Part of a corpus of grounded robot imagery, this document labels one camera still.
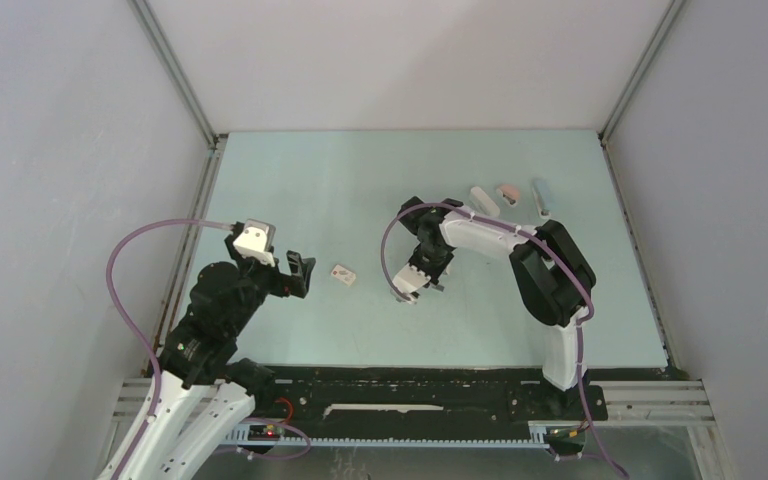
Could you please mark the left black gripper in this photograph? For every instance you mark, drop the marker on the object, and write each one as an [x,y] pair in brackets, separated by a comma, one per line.
[298,282]

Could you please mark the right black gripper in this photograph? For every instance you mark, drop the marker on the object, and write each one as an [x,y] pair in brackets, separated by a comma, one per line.
[434,274]

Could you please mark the long white stapler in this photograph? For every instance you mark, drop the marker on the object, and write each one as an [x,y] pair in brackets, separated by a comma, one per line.
[483,203]

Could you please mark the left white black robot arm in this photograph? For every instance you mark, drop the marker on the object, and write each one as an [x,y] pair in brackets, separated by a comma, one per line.
[199,392]

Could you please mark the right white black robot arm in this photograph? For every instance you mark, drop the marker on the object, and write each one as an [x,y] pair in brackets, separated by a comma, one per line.
[553,278]

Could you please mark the white staple box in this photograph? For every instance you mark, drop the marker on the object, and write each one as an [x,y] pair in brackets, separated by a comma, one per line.
[343,274]

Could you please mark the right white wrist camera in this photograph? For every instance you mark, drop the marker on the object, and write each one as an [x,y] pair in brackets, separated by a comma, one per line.
[408,282]

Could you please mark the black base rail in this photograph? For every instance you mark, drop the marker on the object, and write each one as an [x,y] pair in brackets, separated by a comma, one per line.
[424,404]

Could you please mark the left aluminium frame post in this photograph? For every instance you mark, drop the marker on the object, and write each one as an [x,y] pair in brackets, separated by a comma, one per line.
[170,62]

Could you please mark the aluminium frame post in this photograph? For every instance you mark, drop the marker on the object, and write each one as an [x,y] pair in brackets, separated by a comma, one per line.
[170,62]
[646,60]

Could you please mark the right aluminium frame post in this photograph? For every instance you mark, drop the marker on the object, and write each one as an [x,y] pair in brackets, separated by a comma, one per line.
[646,60]

